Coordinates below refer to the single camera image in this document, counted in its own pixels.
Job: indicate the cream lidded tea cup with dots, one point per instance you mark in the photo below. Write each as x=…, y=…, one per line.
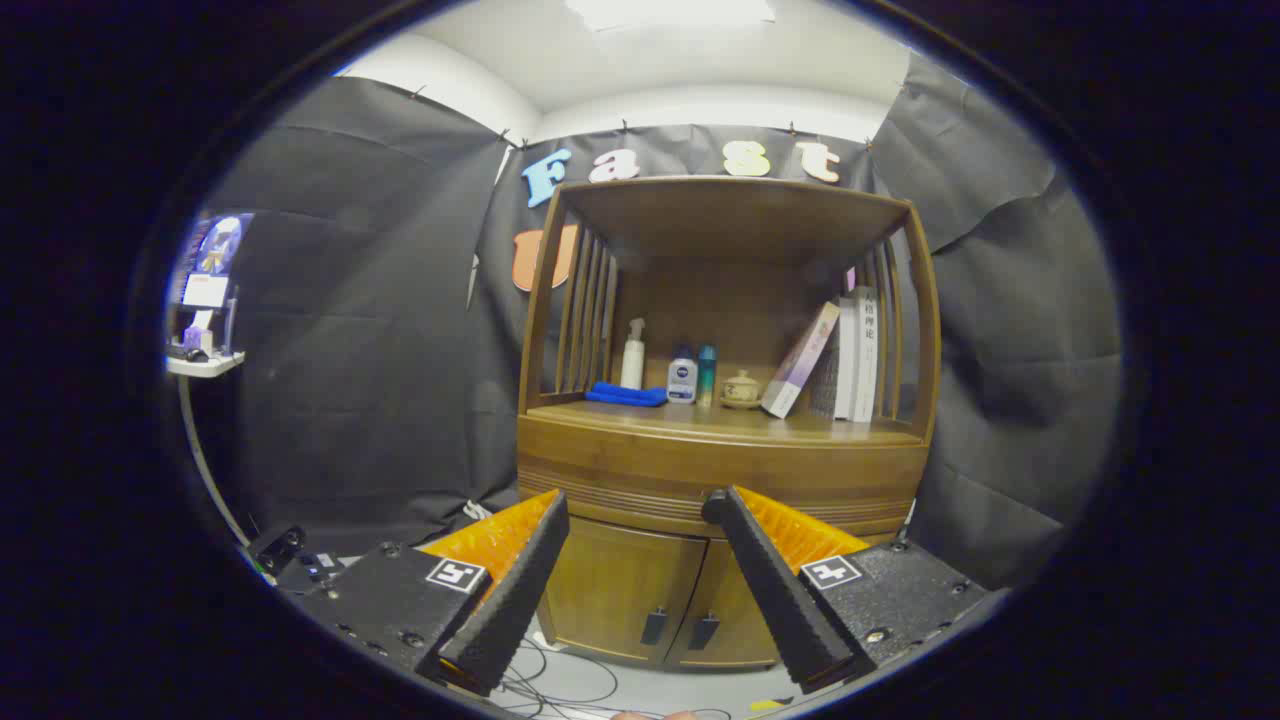
x=742, y=392

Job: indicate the wooden cabinet door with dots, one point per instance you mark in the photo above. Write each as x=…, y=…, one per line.
x=725, y=610
x=610, y=580

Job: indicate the wooden countertop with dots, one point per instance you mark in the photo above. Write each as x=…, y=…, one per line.
x=700, y=420

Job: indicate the white lotion bottle blue cap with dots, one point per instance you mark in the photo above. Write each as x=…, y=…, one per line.
x=682, y=382

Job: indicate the wooden cabinet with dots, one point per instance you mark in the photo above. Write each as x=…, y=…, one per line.
x=730, y=230

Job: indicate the teal blue bottle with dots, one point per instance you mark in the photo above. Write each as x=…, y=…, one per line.
x=707, y=378

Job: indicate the white book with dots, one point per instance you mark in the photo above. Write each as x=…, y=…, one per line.
x=846, y=360
x=866, y=355

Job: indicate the pink purple book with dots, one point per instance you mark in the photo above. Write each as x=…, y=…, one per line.
x=800, y=365

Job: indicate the ceiling light panel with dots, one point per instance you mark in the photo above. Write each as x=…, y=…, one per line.
x=670, y=12

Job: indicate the dark patterned book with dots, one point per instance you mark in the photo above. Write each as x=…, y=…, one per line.
x=825, y=385

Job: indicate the black keyboard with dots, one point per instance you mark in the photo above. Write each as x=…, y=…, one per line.
x=185, y=352

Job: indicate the white side table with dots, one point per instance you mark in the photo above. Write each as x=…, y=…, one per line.
x=205, y=365

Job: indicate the black electronics box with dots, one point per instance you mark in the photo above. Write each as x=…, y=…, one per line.
x=295, y=565

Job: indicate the yellow tape piece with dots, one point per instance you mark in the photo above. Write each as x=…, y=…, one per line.
x=767, y=705

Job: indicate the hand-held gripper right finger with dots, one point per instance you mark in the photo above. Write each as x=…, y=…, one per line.
x=770, y=590

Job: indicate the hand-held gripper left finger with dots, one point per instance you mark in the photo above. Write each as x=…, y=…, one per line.
x=515, y=590

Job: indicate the blue folded cloth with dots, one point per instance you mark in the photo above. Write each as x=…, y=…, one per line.
x=625, y=395

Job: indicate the wooden drawer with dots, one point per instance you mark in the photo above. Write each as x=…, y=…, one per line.
x=640, y=470

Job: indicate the white pump bottle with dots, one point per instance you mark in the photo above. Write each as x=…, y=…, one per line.
x=632, y=365

